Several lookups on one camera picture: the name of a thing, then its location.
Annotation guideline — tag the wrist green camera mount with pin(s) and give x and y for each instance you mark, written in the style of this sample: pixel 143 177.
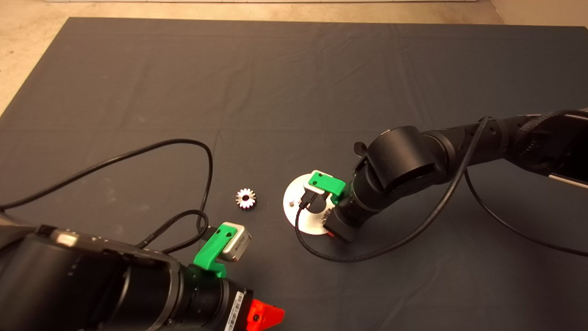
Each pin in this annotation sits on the wrist green camera mount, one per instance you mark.
pixel 209 253
pixel 327 183

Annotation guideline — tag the dark grey table cloth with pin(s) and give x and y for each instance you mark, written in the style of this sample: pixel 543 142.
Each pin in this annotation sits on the dark grey table cloth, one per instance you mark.
pixel 294 69

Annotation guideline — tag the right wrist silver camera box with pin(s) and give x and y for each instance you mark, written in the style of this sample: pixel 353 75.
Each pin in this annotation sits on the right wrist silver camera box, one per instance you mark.
pixel 316 190

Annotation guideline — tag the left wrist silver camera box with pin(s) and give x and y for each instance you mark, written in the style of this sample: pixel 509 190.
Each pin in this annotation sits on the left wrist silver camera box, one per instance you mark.
pixel 238 246

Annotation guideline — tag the left wrist green camera mount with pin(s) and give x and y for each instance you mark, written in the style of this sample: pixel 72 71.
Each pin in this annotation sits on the left wrist green camera mount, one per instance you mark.
pixel 209 253

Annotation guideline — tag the steel planetary gear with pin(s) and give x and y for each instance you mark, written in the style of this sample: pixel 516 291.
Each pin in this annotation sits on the steel planetary gear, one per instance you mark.
pixel 240 195

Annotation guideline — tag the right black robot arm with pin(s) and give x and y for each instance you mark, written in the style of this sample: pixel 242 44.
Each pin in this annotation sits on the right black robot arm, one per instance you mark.
pixel 404 156

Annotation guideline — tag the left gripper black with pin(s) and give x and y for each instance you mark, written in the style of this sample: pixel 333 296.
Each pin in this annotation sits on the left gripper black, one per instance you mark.
pixel 236 308

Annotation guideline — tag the round metal carrier plate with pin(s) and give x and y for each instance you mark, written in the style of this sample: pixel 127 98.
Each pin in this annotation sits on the round metal carrier plate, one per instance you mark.
pixel 298 221

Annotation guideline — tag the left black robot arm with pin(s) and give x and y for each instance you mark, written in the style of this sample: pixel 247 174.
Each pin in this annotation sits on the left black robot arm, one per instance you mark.
pixel 92 285

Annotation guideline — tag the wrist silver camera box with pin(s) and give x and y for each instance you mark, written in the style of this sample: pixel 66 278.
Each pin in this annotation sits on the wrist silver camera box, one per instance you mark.
pixel 238 246
pixel 316 190

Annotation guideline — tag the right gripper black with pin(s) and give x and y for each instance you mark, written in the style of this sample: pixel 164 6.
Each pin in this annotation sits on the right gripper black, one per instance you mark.
pixel 344 225

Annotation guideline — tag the right wrist green camera mount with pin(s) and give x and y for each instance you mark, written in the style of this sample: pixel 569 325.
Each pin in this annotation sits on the right wrist green camera mount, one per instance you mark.
pixel 327 183

